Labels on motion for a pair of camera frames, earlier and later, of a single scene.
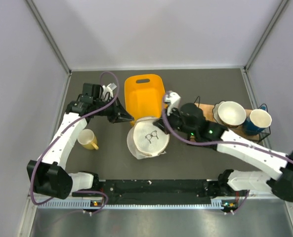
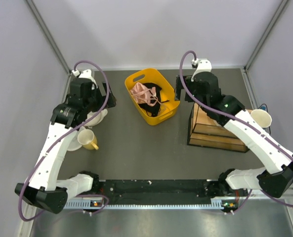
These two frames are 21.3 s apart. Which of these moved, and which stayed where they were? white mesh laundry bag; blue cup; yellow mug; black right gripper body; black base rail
Moved: white mesh laundry bag; black right gripper body
Stayed: blue cup; yellow mug; black base rail
